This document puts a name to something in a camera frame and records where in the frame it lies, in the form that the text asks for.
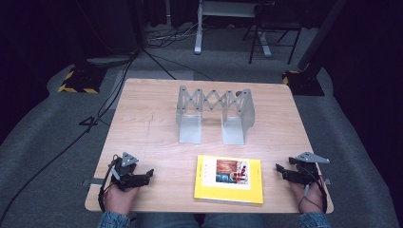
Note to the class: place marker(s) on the black stand with striped base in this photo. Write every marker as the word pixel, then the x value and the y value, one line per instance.
pixel 304 84
pixel 83 79

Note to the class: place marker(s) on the yellow book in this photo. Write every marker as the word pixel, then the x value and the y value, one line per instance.
pixel 228 190

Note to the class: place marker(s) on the person's right hand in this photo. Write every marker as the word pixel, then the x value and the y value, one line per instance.
pixel 309 198

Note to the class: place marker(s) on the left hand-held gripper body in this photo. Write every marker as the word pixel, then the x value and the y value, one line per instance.
pixel 125 172

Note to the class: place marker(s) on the grey metal expandable book rack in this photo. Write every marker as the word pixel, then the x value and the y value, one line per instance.
pixel 190 126

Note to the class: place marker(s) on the person's left hand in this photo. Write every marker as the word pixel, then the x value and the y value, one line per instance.
pixel 119 199

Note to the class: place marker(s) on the black chair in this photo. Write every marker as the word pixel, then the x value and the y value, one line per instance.
pixel 275 27

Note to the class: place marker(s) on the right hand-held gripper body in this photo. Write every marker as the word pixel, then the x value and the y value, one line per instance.
pixel 306 169

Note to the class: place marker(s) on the white desk frame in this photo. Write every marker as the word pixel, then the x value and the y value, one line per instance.
pixel 199 34

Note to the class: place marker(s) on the grey tape strip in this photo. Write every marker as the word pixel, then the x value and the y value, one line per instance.
pixel 95 182
pixel 328 181

